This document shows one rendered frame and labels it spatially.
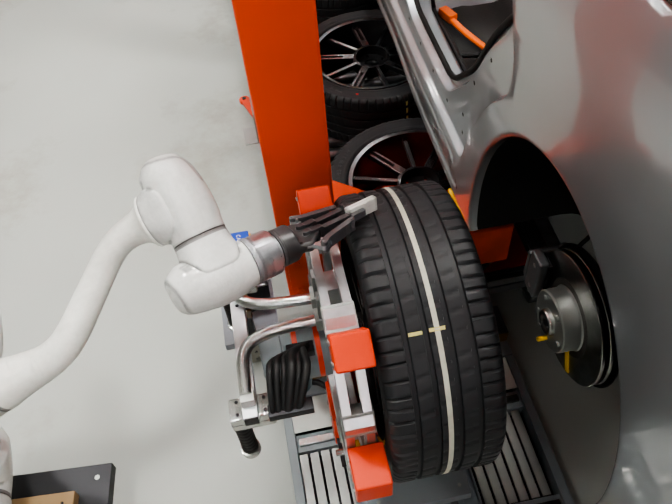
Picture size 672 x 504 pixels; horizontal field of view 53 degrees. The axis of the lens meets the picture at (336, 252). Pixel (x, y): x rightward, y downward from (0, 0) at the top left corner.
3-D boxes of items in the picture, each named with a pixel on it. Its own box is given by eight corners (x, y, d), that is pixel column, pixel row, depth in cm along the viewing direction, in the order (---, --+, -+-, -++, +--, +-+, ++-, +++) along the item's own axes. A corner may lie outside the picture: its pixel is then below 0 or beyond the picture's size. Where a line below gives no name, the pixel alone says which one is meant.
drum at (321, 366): (359, 380, 158) (357, 348, 148) (269, 398, 157) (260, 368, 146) (347, 330, 167) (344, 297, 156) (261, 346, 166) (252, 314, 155)
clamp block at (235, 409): (277, 423, 140) (274, 412, 136) (234, 432, 139) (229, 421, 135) (274, 401, 143) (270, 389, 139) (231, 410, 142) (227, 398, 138)
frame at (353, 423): (379, 495, 161) (375, 386, 119) (352, 501, 161) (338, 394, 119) (336, 309, 196) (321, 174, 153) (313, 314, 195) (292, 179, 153)
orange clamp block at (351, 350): (371, 362, 130) (377, 366, 121) (331, 370, 130) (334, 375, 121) (364, 326, 131) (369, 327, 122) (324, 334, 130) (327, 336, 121)
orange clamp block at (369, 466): (383, 453, 143) (393, 495, 138) (346, 461, 143) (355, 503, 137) (383, 440, 138) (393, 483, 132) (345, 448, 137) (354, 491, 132)
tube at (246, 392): (338, 389, 135) (334, 362, 127) (242, 408, 134) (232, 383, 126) (322, 317, 146) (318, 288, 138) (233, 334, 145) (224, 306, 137)
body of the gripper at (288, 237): (267, 256, 134) (306, 237, 137) (289, 275, 128) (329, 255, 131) (260, 224, 129) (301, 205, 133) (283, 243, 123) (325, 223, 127)
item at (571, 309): (599, 412, 157) (627, 320, 135) (566, 418, 156) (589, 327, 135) (543, 311, 180) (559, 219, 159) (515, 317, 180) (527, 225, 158)
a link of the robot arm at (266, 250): (264, 293, 126) (292, 279, 128) (256, 253, 120) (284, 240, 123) (241, 270, 132) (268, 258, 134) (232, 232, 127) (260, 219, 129)
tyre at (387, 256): (517, 528, 142) (501, 237, 116) (406, 553, 140) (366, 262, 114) (432, 364, 202) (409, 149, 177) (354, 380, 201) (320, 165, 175)
